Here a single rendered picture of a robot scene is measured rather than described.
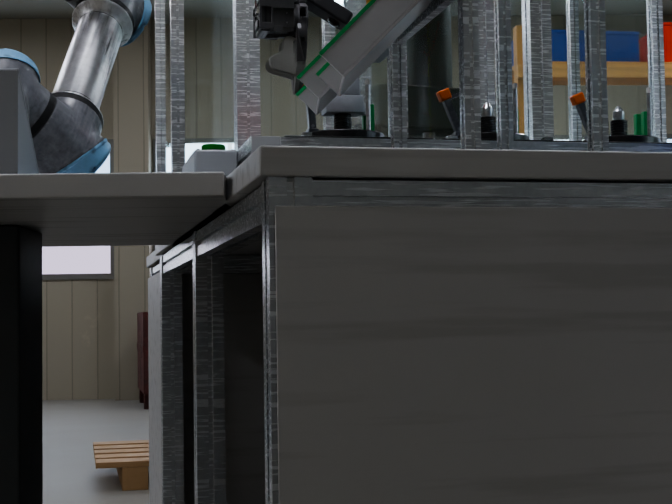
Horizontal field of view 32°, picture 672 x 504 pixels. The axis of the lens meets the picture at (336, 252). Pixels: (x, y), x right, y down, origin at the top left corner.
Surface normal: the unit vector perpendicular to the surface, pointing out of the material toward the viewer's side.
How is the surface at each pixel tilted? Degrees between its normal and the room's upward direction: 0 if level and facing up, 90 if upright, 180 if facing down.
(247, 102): 90
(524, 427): 90
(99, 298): 90
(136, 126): 90
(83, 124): 66
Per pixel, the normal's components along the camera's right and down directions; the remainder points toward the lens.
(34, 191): 0.04, -0.05
